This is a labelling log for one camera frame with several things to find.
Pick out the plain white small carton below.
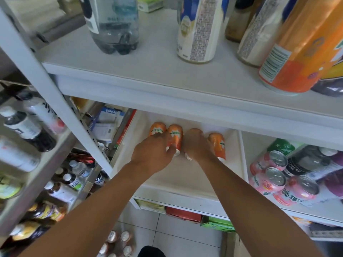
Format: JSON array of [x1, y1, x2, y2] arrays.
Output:
[[90, 122, 118, 144]]

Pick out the group of dark capped bottles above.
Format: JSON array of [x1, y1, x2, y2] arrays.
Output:
[[284, 145, 343, 208]]

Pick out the green drink bottle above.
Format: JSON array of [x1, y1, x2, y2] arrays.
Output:
[[267, 138, 305, 157]]

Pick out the dark purple printed bottle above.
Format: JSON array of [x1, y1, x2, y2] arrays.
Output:
[[310, 59, 343, 97]]

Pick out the shrink-wrapped bottle pack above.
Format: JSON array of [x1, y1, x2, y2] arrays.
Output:
[[96, 231, 134, 257]]

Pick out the clear dark-label bottle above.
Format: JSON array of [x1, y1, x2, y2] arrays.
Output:
[[79, 0, 140, 55]]

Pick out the yellow flat box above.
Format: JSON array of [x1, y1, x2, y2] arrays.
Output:
[[134, 198, 166, 213]]

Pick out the white blue lettered carton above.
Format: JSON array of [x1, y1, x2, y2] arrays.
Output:
[[96, 106, 126, 127]]

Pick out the white plastic tray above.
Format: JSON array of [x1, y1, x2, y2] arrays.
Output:
[[110, 111, 248, 201]]

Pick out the group of capped tea bottles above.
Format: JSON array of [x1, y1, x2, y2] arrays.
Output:
[[0, 91, 66, 201]]

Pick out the person's left forearm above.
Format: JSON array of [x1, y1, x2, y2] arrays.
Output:
[[19, 163, 153, 257]]

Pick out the stack of folded paper bags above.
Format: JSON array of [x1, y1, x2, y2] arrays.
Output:
[[5, 0, 84, 38]]

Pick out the person's right forearm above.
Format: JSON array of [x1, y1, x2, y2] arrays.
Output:
[[199, 157, 325, 257]]

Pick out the plain brown cardboard box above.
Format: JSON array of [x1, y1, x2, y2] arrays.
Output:
[[221, 232, 251, 257]]

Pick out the green packet boxes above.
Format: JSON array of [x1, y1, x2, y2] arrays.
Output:
[[200, 215, 236, 233]]

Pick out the rows of small bottles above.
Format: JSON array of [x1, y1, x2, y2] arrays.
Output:
[[8, 159, 108, 243]]

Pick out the pink drink can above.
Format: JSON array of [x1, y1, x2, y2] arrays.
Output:
[[273, 175, 320, 206], [248, 167, 287, 196], [249, 150, 289, 176]]

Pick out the pale green flat packet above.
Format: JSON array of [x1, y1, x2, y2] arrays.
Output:
[[136, 0, 164, 13]]

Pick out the tall orange drink can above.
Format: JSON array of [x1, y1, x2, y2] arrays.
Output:
[[258, 0, 343, 94]]

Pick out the person's right shoe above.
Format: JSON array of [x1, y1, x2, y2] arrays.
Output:
[[138, 245, 166, 257]]

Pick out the tall dark bottle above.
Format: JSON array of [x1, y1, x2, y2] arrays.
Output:
[[225, 0, 263, 43]]

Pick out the person's left hand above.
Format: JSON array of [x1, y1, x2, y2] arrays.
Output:
[[130, 132, 177, 176]]

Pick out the red slim packet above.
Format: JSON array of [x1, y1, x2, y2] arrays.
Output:
[[115, 109, 137, 146]]

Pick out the person's right hand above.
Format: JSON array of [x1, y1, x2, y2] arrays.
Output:
[[183, 128, 218, 165]]

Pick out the orange flat box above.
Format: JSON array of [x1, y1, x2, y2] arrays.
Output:
[[292, 216, 313, 227]]

